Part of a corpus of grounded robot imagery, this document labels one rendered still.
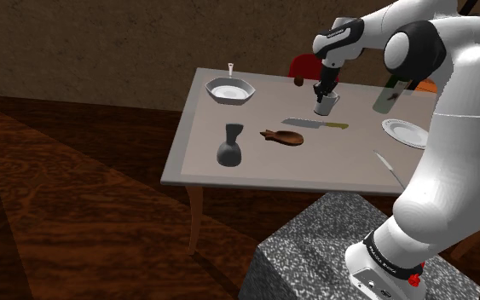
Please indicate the small brown round object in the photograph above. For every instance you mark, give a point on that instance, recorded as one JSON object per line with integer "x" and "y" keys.
{"x": 298, "y": 81}

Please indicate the brown wooden spoon rest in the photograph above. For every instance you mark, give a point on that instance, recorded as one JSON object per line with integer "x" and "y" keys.
{"x": 285, "y": 137}

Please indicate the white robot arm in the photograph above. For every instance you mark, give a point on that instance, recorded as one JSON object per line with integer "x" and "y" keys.
{"x": 451, "y": 174}

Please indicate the dark grey vase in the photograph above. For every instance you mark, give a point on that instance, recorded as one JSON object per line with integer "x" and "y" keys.
{"x": 230, "y": 149}

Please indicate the red chair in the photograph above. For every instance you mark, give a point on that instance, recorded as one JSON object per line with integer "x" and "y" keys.
{"x": 306, "y": 66}

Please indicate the speckled grey robot stand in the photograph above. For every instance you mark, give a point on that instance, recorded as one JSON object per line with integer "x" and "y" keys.
{"x": 306, "y": 249}

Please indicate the grey table with wooden legs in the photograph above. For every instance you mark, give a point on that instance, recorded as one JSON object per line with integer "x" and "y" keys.
{"x": 264, "y": 162}

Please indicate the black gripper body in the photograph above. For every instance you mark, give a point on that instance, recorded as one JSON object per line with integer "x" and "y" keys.
{"x": 327, "y": 82}

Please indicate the orange chair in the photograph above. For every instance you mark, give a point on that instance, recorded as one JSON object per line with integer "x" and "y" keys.
{"x": 427, "y": 86}

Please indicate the silver table knife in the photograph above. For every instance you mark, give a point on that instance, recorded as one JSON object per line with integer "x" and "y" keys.
{"x": 387, "y": 166}

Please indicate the white angular bowl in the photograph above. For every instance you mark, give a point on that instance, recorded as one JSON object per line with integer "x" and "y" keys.
{"x": 229, "y": 90}

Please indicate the white round plate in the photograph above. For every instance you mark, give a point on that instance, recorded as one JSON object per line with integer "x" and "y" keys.
{"x": 405, "y": 133}

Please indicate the white mug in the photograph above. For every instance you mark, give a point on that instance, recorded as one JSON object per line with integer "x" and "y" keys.
{"x": 325, "y": 105}

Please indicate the green glass bottle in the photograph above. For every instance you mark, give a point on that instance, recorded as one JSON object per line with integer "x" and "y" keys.
{"x": 387, "y": 99}

